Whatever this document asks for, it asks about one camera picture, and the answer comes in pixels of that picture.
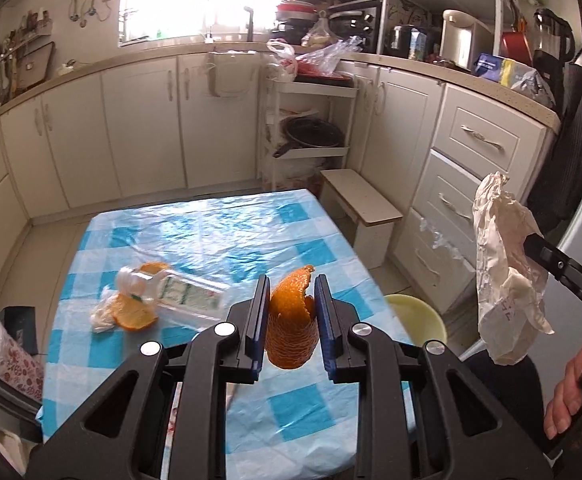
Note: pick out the grey tray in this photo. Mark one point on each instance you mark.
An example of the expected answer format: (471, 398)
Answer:
(32, 62)

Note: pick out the dark hanging apron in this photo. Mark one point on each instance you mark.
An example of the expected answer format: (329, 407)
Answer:
(578, 125)

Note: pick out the black faucet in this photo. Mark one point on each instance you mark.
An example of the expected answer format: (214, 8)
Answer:
(248, 22)

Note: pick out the red pot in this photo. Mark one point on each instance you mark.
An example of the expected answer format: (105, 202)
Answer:
(511, 42)

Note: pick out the clear plastic bottle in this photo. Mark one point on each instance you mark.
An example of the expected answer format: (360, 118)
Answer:
(181, 295)

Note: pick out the black kettle jug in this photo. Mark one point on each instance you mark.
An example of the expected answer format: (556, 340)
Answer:
(551, 37)

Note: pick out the white hanging bag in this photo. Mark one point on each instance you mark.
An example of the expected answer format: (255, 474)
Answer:
(233, 77)

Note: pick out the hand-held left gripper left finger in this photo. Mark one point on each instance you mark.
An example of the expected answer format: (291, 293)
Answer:
(256, 320)

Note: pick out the black cooking pot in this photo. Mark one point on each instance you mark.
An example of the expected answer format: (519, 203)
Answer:
(400, 40)

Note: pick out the blue packet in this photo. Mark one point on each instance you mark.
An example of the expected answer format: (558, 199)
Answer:
(491, 66)

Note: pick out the floral plastic cup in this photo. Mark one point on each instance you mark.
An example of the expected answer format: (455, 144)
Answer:
(6, 360)

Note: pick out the white bread box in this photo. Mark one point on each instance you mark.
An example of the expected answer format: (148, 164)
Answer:
(463, 40)

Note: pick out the hanging kitchen utensils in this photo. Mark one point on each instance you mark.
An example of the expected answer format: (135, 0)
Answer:
(8, 55)

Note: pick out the white kitchen cabinets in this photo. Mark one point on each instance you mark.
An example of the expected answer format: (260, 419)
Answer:
(141, 125)

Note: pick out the white red plastic bag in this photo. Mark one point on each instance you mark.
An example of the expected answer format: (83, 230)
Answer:
(283, 60)

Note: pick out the person's right hand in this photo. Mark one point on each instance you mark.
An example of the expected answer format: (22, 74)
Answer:
(568, 390)

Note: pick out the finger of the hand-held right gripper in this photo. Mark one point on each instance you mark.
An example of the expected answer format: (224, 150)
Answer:
(561, 265)

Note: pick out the stack of pots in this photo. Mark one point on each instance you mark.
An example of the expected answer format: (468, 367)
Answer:
(296, 5)

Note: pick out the dark dustpan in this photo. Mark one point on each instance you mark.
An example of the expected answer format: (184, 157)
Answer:
(18, 327)

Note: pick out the black toaster oven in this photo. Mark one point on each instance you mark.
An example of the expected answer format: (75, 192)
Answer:
(358, 22)

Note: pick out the clear bag of bread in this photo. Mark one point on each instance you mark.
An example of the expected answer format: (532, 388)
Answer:
(321, 35)

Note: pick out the blue checkered tablecloth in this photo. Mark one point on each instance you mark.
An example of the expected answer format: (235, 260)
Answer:
(196, 240)

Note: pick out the white stool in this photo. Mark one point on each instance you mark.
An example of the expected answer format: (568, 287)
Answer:
(361, 200)

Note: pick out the clear bag with red contents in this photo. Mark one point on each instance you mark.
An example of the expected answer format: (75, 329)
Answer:
(321, 60)

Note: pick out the small clear plastic wrap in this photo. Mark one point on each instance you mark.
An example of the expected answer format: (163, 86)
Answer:
(102, 315)

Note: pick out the yellow-green bowl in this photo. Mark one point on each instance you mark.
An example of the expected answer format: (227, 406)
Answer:
(416, 315)

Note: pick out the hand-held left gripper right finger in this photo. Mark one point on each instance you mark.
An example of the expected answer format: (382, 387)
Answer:
(323, 320)

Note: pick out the black pan with lid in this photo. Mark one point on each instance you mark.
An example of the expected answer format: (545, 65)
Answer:
(313, 135)

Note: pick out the white rack cart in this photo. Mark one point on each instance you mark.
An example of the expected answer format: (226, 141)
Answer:
(321, 91)

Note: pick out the silver foil bag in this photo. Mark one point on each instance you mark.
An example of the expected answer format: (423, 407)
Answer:
(536, 87)

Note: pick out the white paper bag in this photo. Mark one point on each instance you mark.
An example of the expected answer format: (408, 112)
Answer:
(501, 280)

